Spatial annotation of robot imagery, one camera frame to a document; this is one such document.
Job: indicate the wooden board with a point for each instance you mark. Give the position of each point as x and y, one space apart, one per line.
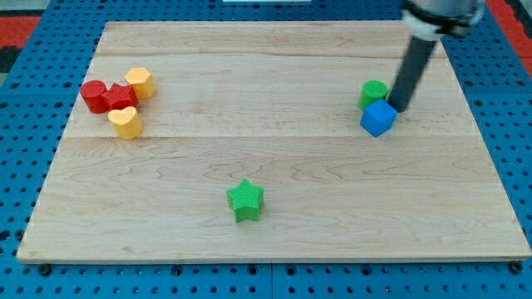
274 103

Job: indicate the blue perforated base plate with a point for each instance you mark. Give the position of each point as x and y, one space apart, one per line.
52 44

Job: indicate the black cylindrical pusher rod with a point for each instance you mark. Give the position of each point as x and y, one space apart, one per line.
413 65

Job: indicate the blue cube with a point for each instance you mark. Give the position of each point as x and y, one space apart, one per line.
378 118

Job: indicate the red star block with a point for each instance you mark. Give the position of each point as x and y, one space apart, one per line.
119 97

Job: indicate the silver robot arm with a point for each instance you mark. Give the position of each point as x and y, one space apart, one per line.
429 21

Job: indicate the green cylinder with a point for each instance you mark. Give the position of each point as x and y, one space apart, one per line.
372 91

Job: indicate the red cylinder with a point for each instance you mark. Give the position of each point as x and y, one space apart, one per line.
92 92

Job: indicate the yellow heart block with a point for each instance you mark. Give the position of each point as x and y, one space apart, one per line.
126 122

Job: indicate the green star block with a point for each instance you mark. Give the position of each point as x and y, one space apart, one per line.
246 200

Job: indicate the yellow hexagon block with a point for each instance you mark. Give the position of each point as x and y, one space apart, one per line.
142 81

